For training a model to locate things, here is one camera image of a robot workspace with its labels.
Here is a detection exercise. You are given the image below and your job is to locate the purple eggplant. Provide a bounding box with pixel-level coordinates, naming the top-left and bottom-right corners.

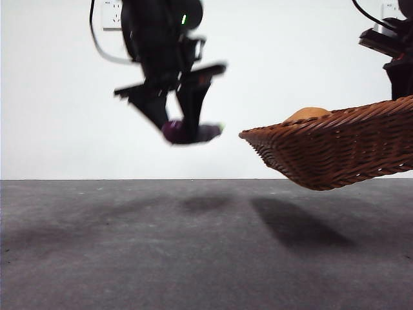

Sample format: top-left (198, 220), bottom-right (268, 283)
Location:
top-left (161, 119), bottom-right (226, 145)

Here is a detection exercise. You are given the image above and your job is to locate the brown wicker basket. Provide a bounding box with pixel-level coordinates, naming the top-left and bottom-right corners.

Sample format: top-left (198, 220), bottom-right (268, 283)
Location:
top-left (238, 95), bottom-right (413, 191)

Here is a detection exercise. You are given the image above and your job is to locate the brown potato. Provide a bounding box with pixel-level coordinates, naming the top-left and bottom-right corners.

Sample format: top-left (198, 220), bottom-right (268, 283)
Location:
top-left (285, 107), bottom-right (330, 123)

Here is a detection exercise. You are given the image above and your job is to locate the white wall socket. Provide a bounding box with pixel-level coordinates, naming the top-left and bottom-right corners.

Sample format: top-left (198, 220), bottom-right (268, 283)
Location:
top-left (102, 0), bottom-right (126, 32)
top-left (382, 3), bottom-right (403, 33)

